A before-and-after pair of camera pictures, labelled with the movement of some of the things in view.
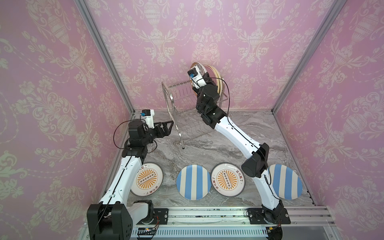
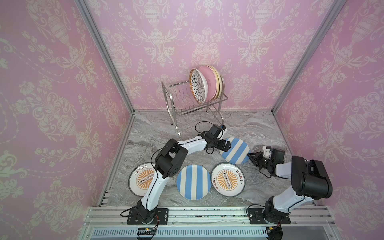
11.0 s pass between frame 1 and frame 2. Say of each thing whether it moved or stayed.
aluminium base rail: stayed
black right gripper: moved
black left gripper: moved
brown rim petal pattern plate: moved
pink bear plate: stayed
